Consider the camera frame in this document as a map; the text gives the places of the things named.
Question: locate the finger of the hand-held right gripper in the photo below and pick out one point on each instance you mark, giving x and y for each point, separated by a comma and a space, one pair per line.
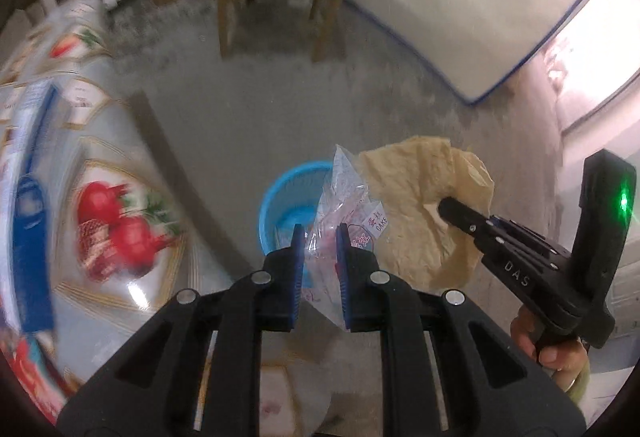
462, 217

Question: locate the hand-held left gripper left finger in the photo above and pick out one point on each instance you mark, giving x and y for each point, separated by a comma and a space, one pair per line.
297, 272

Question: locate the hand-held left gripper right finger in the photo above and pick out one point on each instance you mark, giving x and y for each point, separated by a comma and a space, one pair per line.
343, 272

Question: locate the tan paper sheet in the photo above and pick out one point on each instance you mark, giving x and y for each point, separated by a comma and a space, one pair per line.
400, 197

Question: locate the blue plastic basket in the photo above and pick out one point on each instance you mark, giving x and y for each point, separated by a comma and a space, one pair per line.
285, 197

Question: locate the clear plastic bag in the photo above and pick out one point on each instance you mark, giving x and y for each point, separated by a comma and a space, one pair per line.
345, 189

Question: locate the person's right forearm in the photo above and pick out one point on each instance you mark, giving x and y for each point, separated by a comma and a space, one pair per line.
580, 392

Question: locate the person's right hand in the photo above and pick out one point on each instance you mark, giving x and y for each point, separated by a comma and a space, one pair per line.
562, 359

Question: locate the fruit print tablecloth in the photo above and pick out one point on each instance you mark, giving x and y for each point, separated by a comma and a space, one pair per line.
125, 142

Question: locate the blue white long package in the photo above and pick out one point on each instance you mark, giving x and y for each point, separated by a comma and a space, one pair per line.
32, 227

